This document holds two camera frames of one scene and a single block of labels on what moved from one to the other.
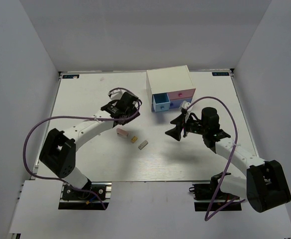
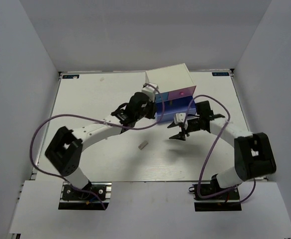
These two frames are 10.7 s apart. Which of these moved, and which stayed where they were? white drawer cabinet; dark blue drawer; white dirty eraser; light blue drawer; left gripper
Moved: left gripper; dark blue drawer; light blue drawer
Stayed: white dirty eraser; white drawer cabinet
